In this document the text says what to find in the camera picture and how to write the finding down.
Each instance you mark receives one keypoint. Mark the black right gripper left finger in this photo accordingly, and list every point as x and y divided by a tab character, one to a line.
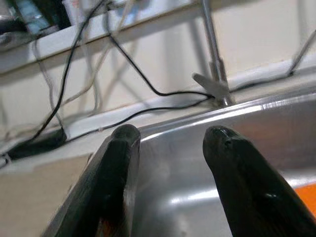
103	187

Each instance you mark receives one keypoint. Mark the black power adapter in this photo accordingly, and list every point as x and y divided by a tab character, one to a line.
39	145

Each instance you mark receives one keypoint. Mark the white wall ledge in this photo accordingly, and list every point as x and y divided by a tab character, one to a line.
49	47

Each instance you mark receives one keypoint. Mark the orange bowl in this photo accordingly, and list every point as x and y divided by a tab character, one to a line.
307	197

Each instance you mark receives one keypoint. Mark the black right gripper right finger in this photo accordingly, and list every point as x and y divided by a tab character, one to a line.
247	192

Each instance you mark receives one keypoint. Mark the stainless steel sink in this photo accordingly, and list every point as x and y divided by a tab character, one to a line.
172	172

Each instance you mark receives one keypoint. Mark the steel faucet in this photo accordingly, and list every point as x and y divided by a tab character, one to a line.
217	69

